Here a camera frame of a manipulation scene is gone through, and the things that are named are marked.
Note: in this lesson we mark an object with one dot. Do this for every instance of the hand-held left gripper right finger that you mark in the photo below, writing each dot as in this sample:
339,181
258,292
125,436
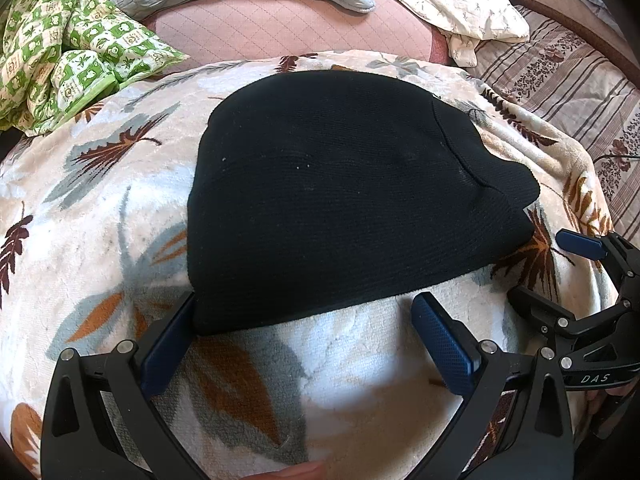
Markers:
445,340

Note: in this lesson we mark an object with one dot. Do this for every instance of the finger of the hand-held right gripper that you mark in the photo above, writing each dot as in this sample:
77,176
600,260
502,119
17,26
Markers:
537,307
580,245

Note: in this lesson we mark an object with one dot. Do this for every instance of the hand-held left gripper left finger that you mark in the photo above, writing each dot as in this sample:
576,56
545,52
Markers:
165,345

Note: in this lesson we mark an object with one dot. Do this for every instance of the black pants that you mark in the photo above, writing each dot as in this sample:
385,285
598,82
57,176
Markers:
340,185

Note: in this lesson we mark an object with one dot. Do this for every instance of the person's right hand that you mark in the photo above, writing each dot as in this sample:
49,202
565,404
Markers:
602,402

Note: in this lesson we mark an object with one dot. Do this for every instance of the leaf print blanket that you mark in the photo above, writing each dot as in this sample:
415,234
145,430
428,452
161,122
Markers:
100,220

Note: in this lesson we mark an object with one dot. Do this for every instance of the striped floral bedspread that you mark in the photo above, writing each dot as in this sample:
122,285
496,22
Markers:
565,75

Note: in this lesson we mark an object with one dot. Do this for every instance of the cream patterned cloth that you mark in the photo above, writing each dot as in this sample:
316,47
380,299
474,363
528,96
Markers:
465,10

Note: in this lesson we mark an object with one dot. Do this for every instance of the green patterned cloth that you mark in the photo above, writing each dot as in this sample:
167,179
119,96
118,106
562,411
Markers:
75,60

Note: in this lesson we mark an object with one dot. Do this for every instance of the pink quilted mattress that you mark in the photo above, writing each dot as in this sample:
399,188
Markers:
280,25

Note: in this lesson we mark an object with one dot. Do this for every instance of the brown wooden bed frame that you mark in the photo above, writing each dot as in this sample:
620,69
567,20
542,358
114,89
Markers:
575,17

